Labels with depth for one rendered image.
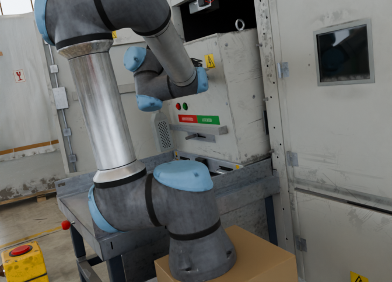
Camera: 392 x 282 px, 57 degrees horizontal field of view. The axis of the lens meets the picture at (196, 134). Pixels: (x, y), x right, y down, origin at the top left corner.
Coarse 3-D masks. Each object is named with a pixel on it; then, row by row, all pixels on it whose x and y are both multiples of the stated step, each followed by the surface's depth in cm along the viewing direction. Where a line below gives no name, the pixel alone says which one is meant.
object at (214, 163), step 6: (174, 150) 174; (174, 156) 175; (180, 156) 170; (186, 156) 165; (192, 156) 159; (198, 156) 155; (204, 156) 151; (210, 162) 148; (216, 162) 144; (222, 162) 140; (228, 162) 137; (234, 162) 135; (246, 162) 132; (252, 162) 131; (210, 168) 149; (216, 168) 145; (222, 168) 141; (228, 168) 138
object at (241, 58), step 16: (240, 32) 128; (256, 32) 132; (224, 48) 125; (240, 48) 128; (256, 48) 132; (224, 64) 125; (240, 64) 129; (256, 64) 133; (240, 80) 129; (256, 80) 133; (240, 96) 130; (256, 96) 134; (240, 112) 130; (256, 112) 134; (240, 128) 131; (256, 128) 135; (240, 144) 131; (256, 144) 135; (240, 160) 132; (256, 160) 136
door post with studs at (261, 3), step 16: (256, 0) 125; (256, 16) 126; (272, 64) 124; (272, 80) 126; (272, 96) 127; (272, 112) 129; (272, 128) 131; (272, 144) 133; (272, 160) 135; (288, 208) 132; (288, 224) 134; (288, 240) 136
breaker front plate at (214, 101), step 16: (192, 48) 138; (208, 48) 129; (208, 80) 135; (224, 80) 127; (192, 96) 148; (208, 96) 138; (224, 96) 129; (176, 112) 163; (192, 112) 151; (208, 112) 141; (224, 112) 132; (176, 144) 172; (192, 144) 159; (208, 144) 147; (224, 144) 138
